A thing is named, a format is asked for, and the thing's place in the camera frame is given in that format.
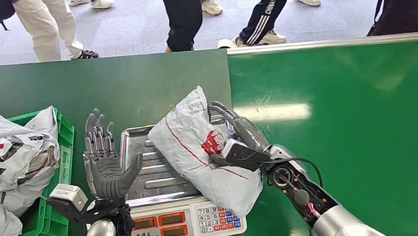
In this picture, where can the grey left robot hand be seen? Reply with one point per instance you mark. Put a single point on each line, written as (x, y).
(105, 176)

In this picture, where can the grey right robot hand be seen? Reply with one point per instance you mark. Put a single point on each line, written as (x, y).
(250, 132)

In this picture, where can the white package with red stripe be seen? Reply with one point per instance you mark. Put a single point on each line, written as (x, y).
(194, 162)

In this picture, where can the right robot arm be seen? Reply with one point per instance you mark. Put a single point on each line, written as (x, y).
(339, 228)

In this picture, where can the white package with black print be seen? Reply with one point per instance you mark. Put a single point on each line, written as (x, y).
(6, 132)

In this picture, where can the green conveyor belt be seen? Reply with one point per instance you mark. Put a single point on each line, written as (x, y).
(370, 114)

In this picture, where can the steel scale tray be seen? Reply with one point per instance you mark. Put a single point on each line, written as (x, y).
(149, 179)

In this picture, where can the green plastic crate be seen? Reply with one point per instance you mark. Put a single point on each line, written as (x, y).
(54, 225)

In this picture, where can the white electronic scale body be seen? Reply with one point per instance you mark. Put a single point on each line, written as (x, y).
(174, 227)

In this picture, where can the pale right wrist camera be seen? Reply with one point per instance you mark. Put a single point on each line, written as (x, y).
(242, 154)

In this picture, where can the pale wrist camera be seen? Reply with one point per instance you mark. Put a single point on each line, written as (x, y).
(242, 154)
(68, 196)

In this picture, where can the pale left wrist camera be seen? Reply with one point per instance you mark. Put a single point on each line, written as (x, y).
(68, 196)

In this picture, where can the aluminium conveyor rail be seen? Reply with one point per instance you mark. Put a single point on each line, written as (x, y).
(342, 42)

